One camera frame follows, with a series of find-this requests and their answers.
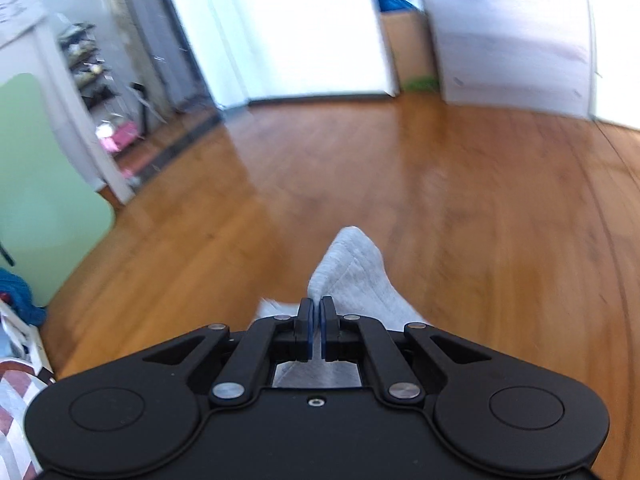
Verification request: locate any white tall cabinet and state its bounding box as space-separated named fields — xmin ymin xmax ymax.
xmin=160 ymin=0 xmax=401 ymax=108

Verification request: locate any metal storage rack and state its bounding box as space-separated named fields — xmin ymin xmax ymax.
xmin=57 ymin=22 xmax=126 ymax=113

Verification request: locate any white drawer cabinet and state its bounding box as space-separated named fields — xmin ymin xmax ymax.
xmin=420 ymin=0 xmax=596 ymax=118

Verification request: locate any grey cat-print t-shirt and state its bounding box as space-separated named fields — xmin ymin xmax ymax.
xmin=255 ymin=226 xmax=426 ymax=388

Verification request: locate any pale green board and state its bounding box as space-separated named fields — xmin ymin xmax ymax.
xmin=0 ymin=72 xmax=116 ymax=308

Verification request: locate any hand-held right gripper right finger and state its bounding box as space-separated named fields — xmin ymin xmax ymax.
xmin=319 ymin=296 xmax=493 ymax=406

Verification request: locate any blue cloth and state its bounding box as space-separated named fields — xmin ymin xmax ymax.
xmin=0 ymin=267 xmax=47 ymax=328

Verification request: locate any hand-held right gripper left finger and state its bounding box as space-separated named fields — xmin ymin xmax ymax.
xmin=142 ymin=297 xmax=316 ymax=408

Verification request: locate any patterned rug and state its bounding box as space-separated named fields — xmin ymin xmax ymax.
xmin=0 ymin=357 xmax=56 ymax=480

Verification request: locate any pink item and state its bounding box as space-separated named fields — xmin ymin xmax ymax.
xmin=99 ymin=120 xmax=141 ymax=154

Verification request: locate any small green item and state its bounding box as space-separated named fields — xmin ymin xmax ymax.
xmin=404 ymin=76 xmax=441 ymax=93

